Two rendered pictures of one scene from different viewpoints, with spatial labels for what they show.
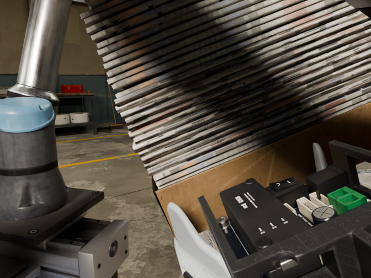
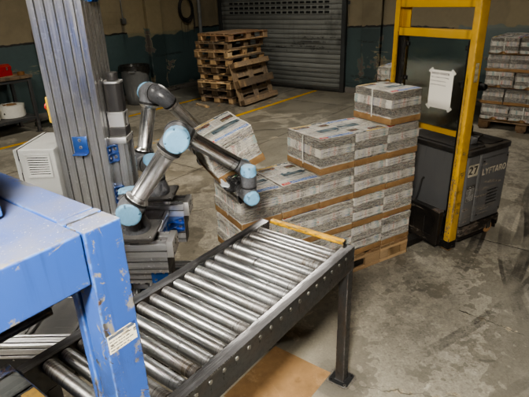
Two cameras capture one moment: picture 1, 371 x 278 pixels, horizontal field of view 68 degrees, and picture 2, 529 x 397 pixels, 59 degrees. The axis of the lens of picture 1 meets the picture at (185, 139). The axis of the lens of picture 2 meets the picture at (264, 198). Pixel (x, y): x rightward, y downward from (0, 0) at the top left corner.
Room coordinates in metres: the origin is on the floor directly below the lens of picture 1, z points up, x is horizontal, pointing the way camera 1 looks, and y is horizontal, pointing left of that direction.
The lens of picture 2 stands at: (-2.14, 0.38, 1.89)
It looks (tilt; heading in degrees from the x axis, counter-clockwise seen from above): 23 degrees down; 345
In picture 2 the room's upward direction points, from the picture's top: 2 degrees counter-clockwise
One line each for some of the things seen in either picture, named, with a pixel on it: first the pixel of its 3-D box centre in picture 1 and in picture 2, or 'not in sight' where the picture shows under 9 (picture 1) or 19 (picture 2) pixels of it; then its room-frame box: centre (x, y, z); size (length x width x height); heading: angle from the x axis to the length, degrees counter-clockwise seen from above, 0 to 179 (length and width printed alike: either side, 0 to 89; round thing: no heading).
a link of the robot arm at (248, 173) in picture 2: not in sight; (248, 175); (-0.07, -0.09, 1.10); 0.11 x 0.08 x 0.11; 175
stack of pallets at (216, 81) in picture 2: not in sight; (232, 64); (7.42, -1.56, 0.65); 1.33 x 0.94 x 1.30; 132
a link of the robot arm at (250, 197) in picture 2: not in sight; (249, 195); (-0.08, -0.09, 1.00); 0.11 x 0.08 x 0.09; 8
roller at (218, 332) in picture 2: not in sight; (192, 318); (-0.67, 0.29, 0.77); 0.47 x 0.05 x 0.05; 38
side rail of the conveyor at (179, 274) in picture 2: not in sight; (173, 288); (-0.39, 0.34, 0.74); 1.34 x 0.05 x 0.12; 128
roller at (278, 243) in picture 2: not in sight; (288, 248); (-0.27, -0.22, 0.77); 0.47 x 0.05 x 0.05; 38
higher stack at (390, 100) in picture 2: not in sight; (382, 172); (0.83, -1.33, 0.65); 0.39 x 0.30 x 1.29; 15
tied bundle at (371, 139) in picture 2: not in sight; (353, 140); (0.75, -1.04, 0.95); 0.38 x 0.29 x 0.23; 15
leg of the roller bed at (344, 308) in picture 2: not in sight; (343, 326); (-0.39, -0.48, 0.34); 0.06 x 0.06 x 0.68; 38
